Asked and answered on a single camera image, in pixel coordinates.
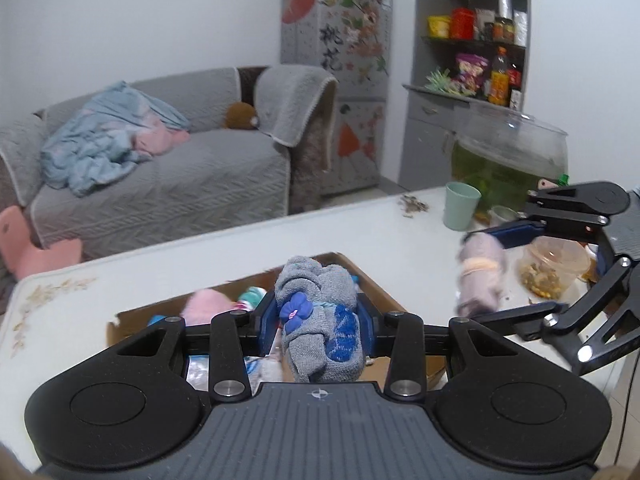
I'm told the teal pink sock bundle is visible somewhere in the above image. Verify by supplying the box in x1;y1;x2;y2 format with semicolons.
236;286;267;310

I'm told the mauve sock bundle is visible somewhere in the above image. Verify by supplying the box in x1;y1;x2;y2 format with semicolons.
456;232;506;318

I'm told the grey sock with blue flower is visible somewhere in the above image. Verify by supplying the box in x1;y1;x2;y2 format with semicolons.
274;256;364;384

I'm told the pink fluffy sock bundle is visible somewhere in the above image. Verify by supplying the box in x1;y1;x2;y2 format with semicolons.
180;288;235;326

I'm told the white blue striped sock bundle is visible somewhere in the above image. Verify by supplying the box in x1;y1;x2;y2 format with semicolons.
244;356;283;394

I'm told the clear plastic snack container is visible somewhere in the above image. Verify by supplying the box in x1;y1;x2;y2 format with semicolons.
516;236;591;300

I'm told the green plastic cup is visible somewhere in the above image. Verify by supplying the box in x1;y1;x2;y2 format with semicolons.
442;182;482;231

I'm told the glass fish tank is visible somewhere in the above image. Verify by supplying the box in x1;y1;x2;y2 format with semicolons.
451;102;568;224

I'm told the grey sofa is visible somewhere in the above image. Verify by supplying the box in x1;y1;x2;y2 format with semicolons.
1;65;337;259

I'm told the brown plush toy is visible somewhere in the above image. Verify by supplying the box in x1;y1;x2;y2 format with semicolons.
224;102;259;130

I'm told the grey shelf cabinet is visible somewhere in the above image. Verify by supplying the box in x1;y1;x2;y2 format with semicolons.
399;0;528;190

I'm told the pink cushion on sofa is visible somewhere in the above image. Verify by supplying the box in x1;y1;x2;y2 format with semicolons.
134;127;190;157

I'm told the light blue blanket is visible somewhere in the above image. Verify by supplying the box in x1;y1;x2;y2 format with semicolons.
40;81;190;197

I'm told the pink plastic stool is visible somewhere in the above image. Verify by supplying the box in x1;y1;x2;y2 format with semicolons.
1;206;82;281

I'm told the decorated grey refrigerator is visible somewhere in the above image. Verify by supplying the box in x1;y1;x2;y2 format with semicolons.
281;0;393;195

